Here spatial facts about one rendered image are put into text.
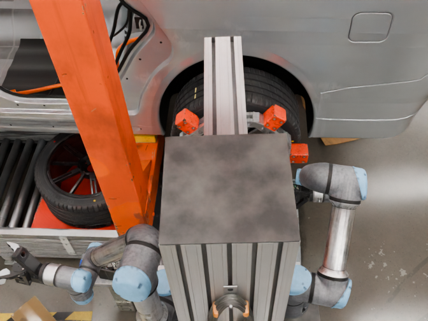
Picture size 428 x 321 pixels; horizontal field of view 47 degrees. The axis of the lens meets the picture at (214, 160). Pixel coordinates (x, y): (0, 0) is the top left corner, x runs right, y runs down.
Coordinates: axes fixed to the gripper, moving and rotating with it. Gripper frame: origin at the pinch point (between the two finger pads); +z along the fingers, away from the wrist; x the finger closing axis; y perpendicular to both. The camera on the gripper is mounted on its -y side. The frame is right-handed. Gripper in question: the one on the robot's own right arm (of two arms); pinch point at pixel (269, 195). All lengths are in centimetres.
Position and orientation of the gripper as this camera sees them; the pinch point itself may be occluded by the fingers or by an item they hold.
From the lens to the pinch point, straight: 237.0
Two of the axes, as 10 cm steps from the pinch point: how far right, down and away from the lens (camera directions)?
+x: -0.5, 7.9, -6.1
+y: -0.4, -6.1, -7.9
